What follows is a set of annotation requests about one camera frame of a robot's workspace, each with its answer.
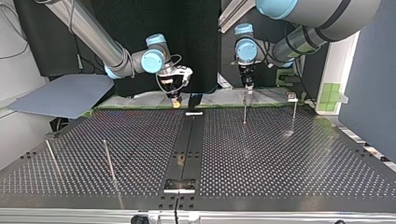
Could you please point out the metal post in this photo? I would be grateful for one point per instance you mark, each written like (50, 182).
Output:
(109, 161)
(294, 109)
(52, 155)
(244, 110)

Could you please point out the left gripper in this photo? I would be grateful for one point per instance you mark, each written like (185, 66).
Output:
(246, 74)

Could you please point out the silver metal beam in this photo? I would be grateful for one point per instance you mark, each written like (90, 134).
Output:
(232, 14)

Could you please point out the black panel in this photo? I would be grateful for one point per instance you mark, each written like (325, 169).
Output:
(193, 37)

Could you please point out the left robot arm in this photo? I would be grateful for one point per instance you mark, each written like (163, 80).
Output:
(311, 18)

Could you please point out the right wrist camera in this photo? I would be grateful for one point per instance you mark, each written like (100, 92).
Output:
(186, 74)

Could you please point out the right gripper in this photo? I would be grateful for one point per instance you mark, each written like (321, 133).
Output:
(172, 84)

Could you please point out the grey board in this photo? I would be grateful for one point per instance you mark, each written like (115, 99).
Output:
(62, 96)

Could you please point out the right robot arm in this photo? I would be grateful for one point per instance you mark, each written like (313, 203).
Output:
(93, 34)

